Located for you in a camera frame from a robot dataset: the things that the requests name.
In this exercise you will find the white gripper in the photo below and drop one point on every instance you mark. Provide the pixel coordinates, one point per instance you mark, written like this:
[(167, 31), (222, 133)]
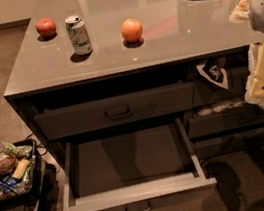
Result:
[(254, 93)]

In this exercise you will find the grey drawer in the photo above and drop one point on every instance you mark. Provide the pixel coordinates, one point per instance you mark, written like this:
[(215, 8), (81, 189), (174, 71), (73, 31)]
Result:
[(230, 119), (206, 92), (117, 110), (229, 144), (139, 171)]

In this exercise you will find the black white snack bag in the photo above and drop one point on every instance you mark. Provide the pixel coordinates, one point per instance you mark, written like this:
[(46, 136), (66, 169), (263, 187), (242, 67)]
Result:
[(213, 70)]

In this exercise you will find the orange fruit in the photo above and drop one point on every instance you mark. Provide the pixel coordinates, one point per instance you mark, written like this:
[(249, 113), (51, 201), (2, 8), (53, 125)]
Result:
[(131, 30)]

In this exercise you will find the grey counter cabinet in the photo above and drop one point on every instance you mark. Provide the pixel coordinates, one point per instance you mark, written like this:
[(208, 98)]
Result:
[(177, 35)]

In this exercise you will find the green white soda can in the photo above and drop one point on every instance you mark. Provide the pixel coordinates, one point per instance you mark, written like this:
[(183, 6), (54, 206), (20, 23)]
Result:
[(78, 35)]

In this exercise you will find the red apple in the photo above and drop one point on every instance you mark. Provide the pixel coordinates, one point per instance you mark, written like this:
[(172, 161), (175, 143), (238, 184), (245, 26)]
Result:
[(45, 27)]

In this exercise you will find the black tray of snacks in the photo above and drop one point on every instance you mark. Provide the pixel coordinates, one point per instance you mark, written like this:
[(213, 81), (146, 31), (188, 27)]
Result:
[(19, 173)]

